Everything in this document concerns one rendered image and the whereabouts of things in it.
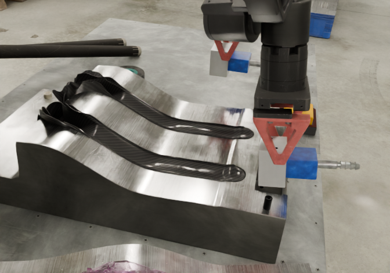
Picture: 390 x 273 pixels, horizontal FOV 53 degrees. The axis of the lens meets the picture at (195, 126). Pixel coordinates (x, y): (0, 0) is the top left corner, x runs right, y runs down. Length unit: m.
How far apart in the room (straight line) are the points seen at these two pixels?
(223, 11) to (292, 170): 0.22
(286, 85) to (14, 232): 0.44
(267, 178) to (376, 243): 1.33
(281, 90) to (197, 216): 0.20
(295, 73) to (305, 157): 0.12
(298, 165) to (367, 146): 1.87
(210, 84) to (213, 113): 0.29
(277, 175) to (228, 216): 0.09
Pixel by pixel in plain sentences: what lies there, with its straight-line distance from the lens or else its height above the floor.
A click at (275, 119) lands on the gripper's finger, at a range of 0.48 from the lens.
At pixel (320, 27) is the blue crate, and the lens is 3.84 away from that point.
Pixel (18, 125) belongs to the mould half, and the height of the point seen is 0.86.
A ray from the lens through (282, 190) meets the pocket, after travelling 0.59.
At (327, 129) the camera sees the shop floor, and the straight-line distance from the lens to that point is 2.45.
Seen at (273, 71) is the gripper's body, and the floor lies 1.06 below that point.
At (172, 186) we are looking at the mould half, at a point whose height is 0.88.
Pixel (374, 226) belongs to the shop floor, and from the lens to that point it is 1.91.
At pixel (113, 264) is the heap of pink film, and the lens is 0.42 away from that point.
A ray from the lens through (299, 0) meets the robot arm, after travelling 0.49.
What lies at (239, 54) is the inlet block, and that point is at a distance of 0.80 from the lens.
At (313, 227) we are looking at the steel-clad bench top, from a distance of 0.65.
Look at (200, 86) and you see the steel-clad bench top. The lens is 0.98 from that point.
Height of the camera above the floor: 1.26
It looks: 33 degrees down
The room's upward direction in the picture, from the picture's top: 3 degrees clockwise
